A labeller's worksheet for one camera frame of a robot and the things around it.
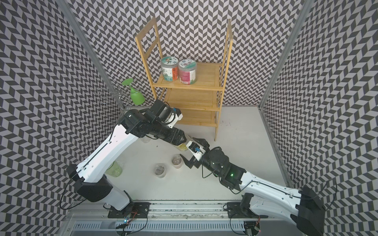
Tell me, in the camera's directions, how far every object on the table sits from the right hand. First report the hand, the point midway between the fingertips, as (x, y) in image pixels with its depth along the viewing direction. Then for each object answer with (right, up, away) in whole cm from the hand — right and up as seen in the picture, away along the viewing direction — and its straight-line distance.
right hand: (189, 148), depth 70 cm
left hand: (-5, +4, -4) cm, 8 cm away
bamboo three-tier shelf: (+5, +23, +9) cm, 25 cm away
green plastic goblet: (-37, +29, +29) cm, 55 cm away
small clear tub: (-8, -10, +15) cm, 19 cm away
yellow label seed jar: (-3, +1, -3) cm, 4 cm away
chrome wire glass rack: (-59, +33, +40) cm, 78 cm away
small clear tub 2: (-17, -15, +11) cm, 25 cm away
